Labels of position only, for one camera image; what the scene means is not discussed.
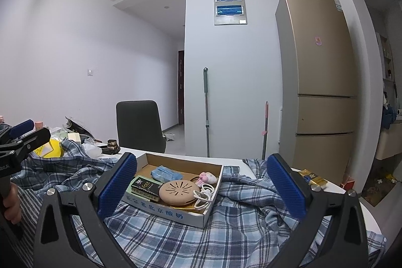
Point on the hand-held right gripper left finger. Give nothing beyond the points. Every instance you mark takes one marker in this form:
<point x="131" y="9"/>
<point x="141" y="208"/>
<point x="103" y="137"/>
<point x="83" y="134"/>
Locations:
<point x="116" y="183"/>

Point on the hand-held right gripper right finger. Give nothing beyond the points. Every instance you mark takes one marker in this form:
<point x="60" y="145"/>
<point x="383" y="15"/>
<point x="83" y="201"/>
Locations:
<point x="287" y="186"/>

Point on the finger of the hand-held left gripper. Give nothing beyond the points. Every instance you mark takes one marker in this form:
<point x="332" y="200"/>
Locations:
<point x="22" y="127"/>
<point x="34" y="139"/>

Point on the black packet with green print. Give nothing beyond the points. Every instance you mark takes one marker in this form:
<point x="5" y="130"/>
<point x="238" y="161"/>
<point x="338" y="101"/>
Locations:
<point x="146" y="188"/>

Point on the blue tissue pack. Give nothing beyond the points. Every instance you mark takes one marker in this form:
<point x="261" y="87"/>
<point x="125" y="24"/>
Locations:
<point x="166" y="173"/>

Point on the round beige slotted case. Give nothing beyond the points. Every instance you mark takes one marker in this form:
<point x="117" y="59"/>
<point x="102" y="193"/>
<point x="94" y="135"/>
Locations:
<point x="179" y="192"/>

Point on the cardboard box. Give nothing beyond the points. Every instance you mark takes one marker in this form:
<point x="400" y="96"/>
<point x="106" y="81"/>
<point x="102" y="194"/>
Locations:
<point x="185" y="216"/>

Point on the person's left hand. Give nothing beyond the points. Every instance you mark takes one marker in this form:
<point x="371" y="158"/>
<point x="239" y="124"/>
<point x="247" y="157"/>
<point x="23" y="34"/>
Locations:
<point x="14" y="208"/>

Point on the pink cup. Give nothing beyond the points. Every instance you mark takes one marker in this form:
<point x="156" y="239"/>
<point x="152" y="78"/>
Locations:
<point x="38" y="124"/>

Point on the yellow packet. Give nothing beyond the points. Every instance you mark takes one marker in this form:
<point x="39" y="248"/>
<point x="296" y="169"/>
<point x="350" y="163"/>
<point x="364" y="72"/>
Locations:
<point x="51" y="147"/>

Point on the gold black cigarette pack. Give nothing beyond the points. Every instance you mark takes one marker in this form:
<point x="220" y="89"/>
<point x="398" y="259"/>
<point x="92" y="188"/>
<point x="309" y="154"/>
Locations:
<point x="314" y="178"/>

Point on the cream box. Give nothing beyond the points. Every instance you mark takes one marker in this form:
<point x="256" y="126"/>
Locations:
<point x="74" y="137"/>

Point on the white plastic bag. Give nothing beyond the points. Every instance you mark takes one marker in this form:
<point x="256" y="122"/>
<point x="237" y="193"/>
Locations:
<point x="91" y="148"/>

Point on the small red box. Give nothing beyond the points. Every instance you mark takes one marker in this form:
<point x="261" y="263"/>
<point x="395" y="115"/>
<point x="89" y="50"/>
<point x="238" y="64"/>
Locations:
<point x="348" y="184"/>

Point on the dark office chair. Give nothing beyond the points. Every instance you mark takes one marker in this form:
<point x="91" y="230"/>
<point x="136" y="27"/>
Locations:
<point x="138" y="123"/>

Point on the litter on floor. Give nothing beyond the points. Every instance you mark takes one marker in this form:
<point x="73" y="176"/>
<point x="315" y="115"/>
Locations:
<point x="169" y="136"/>

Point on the blue plaid shirt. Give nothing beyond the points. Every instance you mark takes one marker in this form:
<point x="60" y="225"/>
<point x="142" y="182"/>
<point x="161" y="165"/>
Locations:
<point x="219" y="243"/>

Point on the gold refrigerator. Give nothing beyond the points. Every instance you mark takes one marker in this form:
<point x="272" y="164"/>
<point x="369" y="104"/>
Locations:
<point x="317" y="82"/>

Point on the beige sink cabinet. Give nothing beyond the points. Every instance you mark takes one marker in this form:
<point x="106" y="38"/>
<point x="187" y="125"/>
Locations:
<point x="389" y="142"/>

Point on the dark wooden door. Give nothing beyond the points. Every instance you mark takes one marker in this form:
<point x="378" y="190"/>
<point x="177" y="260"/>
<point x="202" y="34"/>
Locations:
<point x="181" y="89"/>

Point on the grey electrical panel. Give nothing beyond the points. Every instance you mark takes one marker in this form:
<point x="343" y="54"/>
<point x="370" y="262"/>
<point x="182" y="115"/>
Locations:
<point x="230" y="6"/>

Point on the wall shelf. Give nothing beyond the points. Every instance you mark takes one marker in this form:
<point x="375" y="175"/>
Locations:
<point x="387" y="57"/>

